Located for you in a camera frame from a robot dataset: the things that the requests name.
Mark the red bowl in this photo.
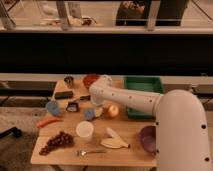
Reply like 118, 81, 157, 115
83, 74, 99, 89

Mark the yellow red apple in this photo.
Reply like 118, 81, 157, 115
106, 105, 119, 118

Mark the blue plastic cup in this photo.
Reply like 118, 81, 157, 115
46, 101, 60, 116

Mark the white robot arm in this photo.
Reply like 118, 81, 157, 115
89, 75, 212, 171

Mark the bunch of dark grapes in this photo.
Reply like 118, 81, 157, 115
39, 131, 74, 155

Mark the orange carrot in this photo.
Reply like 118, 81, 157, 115
36, 117, 62, 129

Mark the blue sponge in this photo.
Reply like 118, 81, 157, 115
83, 108, 95, 121

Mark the purple bowl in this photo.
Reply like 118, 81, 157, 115
139, 125, 156, 154

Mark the peeled banana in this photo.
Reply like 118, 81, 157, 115
101, 128, 130, 149

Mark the person in background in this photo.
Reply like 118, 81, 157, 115
115, 0, 189, 26

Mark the black rectangular block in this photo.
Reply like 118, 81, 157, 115
54, 91, 73, 100

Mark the green plastic bin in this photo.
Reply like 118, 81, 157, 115
124, 76, 164, 120

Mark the white plastic cup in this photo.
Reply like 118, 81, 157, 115
76, 121, 94, 141

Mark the small metal cup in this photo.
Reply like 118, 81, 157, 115
64, 76, 74, 88

